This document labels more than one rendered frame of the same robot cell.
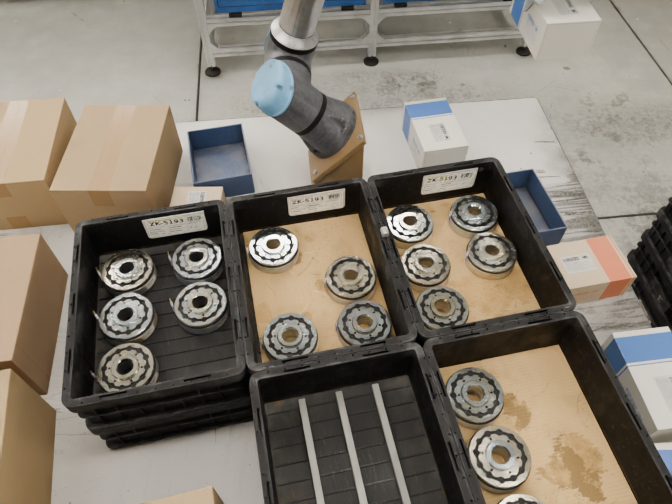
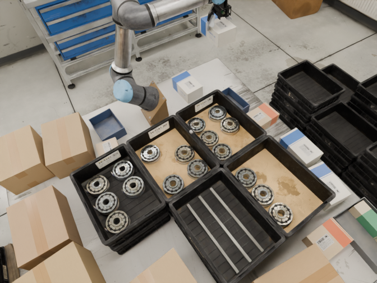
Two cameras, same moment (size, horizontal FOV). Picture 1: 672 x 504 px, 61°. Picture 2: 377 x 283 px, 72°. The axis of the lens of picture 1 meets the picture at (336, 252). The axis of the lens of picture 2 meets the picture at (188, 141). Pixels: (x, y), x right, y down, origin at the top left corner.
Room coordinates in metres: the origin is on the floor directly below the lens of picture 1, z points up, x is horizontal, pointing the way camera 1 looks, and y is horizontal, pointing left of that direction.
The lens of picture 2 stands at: (-0.03, 0.16, 1.99)
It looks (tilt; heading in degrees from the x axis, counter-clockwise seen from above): 56 degrees down; 342
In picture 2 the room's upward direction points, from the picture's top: 6 degrees counter-clockwise
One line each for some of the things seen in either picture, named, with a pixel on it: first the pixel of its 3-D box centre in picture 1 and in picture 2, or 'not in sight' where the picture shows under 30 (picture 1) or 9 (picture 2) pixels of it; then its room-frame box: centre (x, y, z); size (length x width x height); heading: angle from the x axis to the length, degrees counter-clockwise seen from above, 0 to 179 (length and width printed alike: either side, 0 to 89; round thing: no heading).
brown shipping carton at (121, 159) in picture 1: (123, 168); (69, 145); (1.02, 0.54, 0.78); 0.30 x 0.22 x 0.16; 0
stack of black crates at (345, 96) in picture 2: not in sight; (332, 91); (1.01, -1.56, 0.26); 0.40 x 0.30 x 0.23; 6
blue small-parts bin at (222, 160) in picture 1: (220, 161); (107, 126); (1.09, 0.31, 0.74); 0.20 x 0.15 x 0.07; 13
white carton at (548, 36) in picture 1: (552, 15); (217, 28); (1.20, -0.49, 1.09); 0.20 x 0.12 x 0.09; 6
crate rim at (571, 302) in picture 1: (462, 240); (219, 124); (0.69, -0.25, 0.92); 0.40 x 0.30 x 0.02; 12
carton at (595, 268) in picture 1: (585, 270); (261, 118); (0.74, -0.57, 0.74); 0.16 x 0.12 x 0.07; 102
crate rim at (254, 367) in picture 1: (313, 265); (171, 154); (0.62, 0.04, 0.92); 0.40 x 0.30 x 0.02; 12
